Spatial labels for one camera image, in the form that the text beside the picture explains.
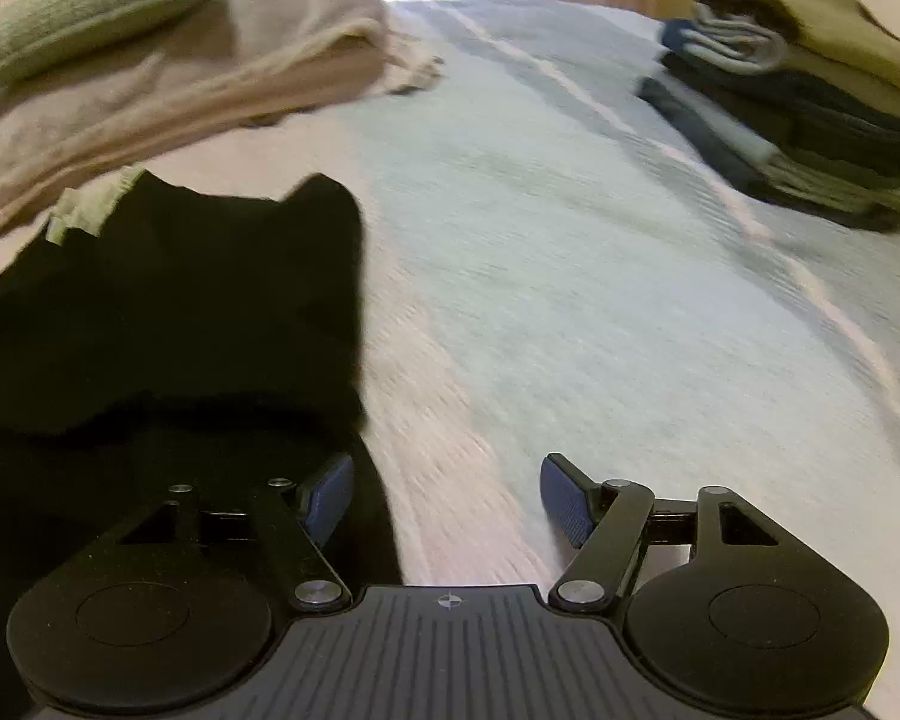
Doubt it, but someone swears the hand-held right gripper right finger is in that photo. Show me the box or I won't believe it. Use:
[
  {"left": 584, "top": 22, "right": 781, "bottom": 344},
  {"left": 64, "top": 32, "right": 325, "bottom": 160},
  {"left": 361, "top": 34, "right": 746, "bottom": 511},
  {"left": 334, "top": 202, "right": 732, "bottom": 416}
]
[{"left": 541, "top": 454, "right": 803, "bottom": 611}]

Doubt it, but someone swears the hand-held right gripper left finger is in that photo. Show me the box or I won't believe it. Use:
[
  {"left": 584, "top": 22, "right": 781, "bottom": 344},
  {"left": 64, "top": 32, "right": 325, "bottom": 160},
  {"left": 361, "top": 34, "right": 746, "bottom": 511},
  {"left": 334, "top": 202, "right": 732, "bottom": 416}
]
[{"left": 97, "top": 454, "right": 355, "bottom": 612}]

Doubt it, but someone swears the black garment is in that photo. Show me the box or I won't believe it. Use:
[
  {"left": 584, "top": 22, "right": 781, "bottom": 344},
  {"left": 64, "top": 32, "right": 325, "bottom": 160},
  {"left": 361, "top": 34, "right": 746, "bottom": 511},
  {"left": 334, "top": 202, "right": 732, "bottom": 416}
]
[{"left": 0, "top": 169, "right": 406, "bottom": 683}]

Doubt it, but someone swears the striped bedspread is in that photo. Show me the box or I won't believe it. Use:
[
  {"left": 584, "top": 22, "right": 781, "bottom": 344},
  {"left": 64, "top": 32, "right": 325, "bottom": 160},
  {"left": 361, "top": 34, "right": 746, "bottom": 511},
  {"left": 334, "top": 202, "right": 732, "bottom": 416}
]
[{"left": 0, "top": 0, "right": 900, "bottom": 691}]

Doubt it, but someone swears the folded beige blanket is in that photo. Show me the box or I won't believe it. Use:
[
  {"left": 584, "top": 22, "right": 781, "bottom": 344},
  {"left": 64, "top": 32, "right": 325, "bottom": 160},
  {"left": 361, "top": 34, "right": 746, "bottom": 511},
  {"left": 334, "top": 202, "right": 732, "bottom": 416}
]
[{"left": 0, "top": 0, "right": 445, "bottom": 248}]

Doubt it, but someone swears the stack of folded clothes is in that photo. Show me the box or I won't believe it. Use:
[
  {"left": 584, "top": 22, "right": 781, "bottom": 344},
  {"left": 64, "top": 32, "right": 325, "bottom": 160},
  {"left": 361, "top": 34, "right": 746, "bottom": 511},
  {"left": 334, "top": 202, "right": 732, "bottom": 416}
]
[{"left": 637, "top": 0, "right": 900, "bottom": 233}]

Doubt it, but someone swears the green ribbed pillow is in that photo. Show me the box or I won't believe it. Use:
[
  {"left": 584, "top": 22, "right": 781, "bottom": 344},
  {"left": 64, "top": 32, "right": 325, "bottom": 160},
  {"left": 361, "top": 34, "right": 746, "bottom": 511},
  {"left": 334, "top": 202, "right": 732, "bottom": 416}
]
[{"left": 0, "top": 0, "right": 252, "bottom": 95}]

